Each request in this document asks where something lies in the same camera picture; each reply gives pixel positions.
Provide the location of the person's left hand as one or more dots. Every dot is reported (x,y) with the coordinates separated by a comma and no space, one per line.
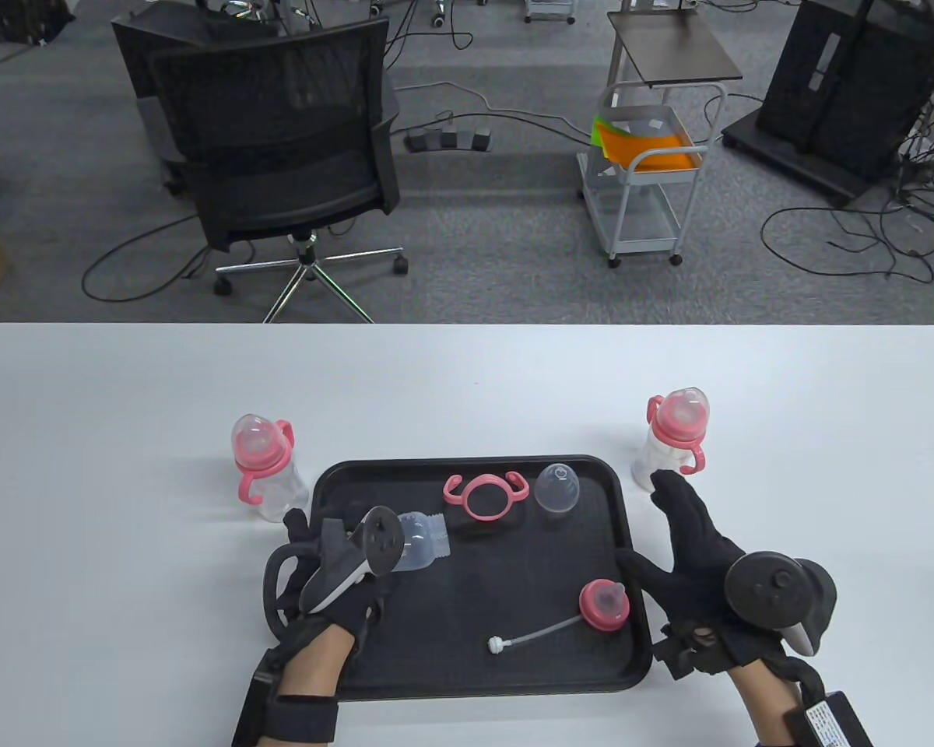
(342,615)

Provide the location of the person's right hand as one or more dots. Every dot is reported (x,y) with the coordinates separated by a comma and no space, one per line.
(693,591)

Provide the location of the clear baby bottle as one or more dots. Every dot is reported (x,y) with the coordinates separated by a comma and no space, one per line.
(280,498)
(424,541)
(654,459)

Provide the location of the person's left forearm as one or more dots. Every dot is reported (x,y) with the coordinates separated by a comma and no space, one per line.
(311,661)

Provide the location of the person's right forearm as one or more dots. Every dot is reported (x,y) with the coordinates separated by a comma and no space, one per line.
(767,708)

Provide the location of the black grey hand controller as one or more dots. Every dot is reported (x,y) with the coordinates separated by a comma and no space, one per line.
(381,537)
(770,587)

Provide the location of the black wrist brace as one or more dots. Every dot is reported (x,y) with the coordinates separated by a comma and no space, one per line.
(296,720)

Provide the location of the black plastic tray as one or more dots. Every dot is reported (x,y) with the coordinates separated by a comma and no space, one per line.
(475,591)

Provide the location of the black wrist box white label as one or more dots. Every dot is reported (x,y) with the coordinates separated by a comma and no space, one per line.
(833,727)

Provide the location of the white rolling cart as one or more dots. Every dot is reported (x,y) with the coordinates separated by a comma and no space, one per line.
(638,222)

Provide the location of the black mesh office chair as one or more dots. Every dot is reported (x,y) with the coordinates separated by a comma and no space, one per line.
(280,179)

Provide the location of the orange folder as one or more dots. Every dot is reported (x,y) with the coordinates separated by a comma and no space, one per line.
(654,152)

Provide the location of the black base platform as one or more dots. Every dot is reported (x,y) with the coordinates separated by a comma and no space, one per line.
(755,140)

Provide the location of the green sheet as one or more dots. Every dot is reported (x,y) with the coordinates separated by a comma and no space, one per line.
(599,128)

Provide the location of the black cabinet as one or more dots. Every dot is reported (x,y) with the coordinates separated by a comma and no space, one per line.
(848,85)

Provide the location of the brown top side table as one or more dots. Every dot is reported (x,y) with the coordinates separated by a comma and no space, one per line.
(673,47)

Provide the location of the small white cart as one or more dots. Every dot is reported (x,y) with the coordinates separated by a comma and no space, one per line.
(549,12)

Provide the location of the black bag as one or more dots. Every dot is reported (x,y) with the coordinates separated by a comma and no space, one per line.
(31,19)

